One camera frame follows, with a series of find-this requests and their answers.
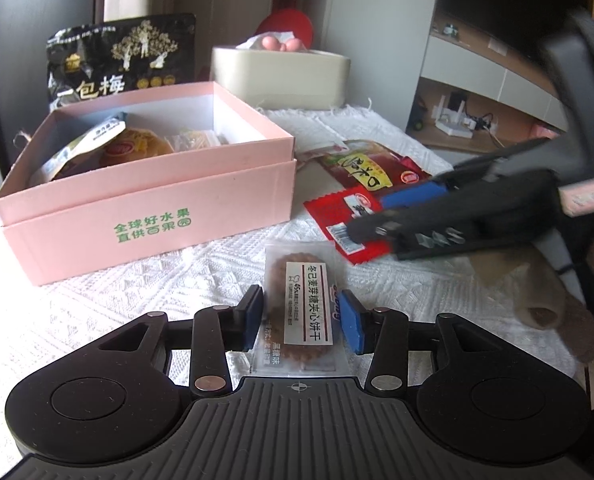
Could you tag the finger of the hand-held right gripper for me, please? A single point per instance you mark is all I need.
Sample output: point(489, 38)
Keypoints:
point(412, 194)
point(402, 227)

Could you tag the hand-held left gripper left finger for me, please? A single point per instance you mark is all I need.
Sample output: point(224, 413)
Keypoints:
point(252, 321)

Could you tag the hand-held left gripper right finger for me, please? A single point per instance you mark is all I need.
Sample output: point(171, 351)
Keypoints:
point(353, 322)

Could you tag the red packet with yellow label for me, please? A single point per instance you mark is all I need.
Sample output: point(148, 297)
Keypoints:
point(372, 167)

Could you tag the clear brown cookie packet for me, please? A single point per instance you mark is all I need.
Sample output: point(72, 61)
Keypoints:
point(302, 285)

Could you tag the red and white snack packet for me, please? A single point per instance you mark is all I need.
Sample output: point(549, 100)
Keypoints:
point(324, 150)

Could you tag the pink cardboard box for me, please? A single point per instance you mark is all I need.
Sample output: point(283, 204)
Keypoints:
point(152, 195)

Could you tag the beige wafer packet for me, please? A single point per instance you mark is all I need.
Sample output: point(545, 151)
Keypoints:
point(197, 140)

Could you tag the person's right hand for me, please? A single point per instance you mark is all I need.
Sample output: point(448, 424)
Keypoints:
point(562, 320)

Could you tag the white router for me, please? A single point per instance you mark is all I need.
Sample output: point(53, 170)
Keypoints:
point(454, 120)

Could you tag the white and wood shelf unit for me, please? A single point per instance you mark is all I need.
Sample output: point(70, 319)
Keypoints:
point(497, 90)

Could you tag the white woven tablecloth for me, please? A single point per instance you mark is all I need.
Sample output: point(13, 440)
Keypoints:
point(127, 310)

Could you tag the white wardrobe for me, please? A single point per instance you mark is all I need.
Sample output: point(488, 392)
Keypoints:
point(377, 35)

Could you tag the cream tissue box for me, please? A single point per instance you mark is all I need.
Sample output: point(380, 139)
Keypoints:
point(287, 77)

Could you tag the pink rounded toy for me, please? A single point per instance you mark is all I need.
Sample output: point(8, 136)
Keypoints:
point(279, 43)

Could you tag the red table tennis paddle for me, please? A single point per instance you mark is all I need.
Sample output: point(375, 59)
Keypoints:
point(287, 22)

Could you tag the white tissue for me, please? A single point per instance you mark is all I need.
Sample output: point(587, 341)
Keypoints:
point(249, 44)

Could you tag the black plum snack bag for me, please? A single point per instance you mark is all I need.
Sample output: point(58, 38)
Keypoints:
point(117, 55)

